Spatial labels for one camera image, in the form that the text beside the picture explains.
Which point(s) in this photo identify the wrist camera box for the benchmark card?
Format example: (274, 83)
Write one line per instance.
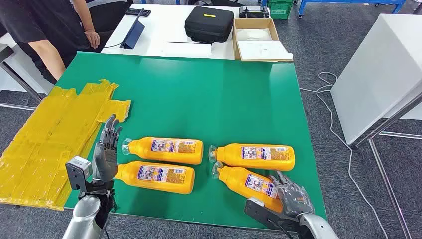
(77, 168)
(260, 212)

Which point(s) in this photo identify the person's left hand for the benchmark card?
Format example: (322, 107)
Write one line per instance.
(92, 39)

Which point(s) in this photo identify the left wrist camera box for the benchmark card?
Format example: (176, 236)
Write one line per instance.
(77, 168)

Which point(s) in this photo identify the black carrying case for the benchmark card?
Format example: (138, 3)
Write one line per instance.
(209, 24)

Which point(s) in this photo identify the dark blue tablet folio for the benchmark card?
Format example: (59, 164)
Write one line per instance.
(133, 34)

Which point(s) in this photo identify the blue metal frame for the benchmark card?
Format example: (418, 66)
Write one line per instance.
(349, 1)

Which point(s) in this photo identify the open cardboard box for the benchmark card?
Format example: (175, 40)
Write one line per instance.
(235, 39)

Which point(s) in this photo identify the green table mat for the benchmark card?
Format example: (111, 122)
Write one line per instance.
(197, 99)

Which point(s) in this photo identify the metal-legged side table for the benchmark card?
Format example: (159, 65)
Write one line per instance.
(4, 52)

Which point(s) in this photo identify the person's left forearm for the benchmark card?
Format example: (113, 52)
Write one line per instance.
(82, 16)

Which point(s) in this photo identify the white desk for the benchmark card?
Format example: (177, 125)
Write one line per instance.
(165, 26)

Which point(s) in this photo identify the white table with metal legs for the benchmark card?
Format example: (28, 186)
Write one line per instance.
(379, 66)

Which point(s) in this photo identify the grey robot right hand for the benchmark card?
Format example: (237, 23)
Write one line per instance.
(293, 198)

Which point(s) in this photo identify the black controller device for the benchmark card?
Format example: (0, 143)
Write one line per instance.
(254, 12)

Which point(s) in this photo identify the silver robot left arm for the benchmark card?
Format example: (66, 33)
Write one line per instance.
(84, 214)

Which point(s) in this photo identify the white foam block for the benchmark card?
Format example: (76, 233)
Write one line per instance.
(263, 50)

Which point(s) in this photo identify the black phone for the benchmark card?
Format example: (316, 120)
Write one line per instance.
(137, 12)

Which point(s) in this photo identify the yellow plastic sheet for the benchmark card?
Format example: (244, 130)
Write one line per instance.
(49, 132)

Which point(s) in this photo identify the orange bottle with label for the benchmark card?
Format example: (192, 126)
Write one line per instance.
(234, 179)
(230, 156)
(132, 175)
(145, 150)

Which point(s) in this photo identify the person's right forearm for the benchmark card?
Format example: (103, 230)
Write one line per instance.
(47, 59)

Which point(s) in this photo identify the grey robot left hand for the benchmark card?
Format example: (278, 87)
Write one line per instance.
(105, 158)

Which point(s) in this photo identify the green plastic crate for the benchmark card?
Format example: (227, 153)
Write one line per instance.
(280, 9)

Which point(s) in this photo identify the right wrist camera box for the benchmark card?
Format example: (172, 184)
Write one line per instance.
(260, 212)

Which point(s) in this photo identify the round white plate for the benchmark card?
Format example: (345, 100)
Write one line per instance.
(254, 34)

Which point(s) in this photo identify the person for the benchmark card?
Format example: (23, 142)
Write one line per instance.
(49, 19)

